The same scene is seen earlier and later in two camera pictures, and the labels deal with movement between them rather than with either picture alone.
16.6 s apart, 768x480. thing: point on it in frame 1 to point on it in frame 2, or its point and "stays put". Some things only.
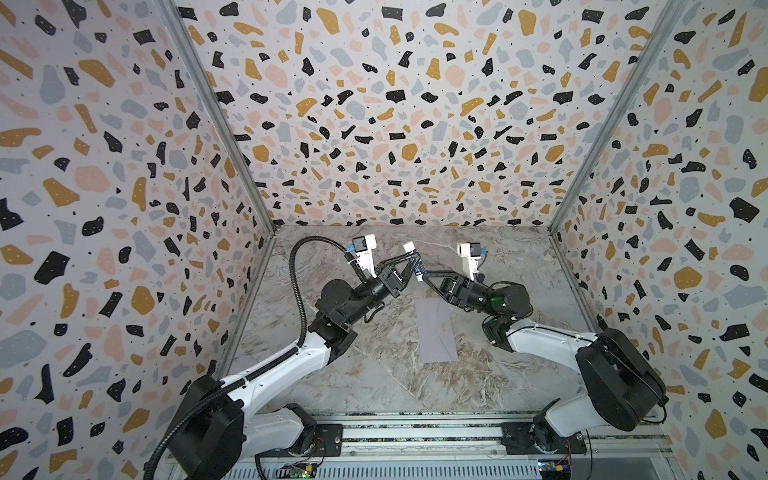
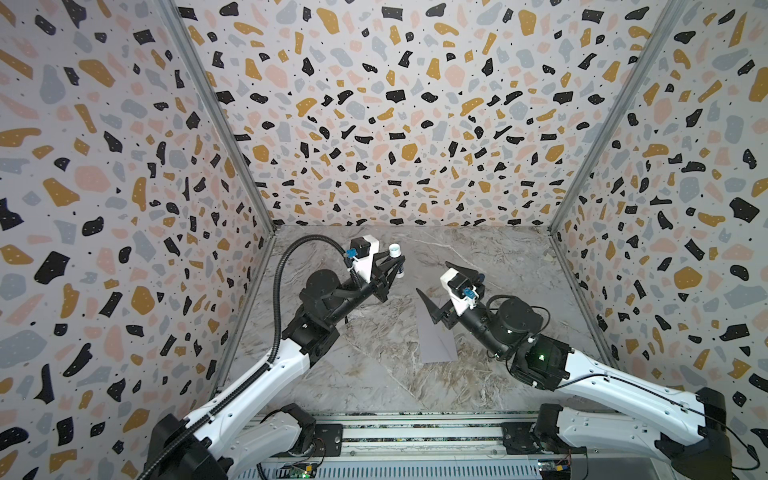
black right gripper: (447, 284) to (452, 306)
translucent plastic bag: (436, 331) stays put
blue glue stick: (415, 260) to (395, 251)
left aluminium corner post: (185, 34) stays put
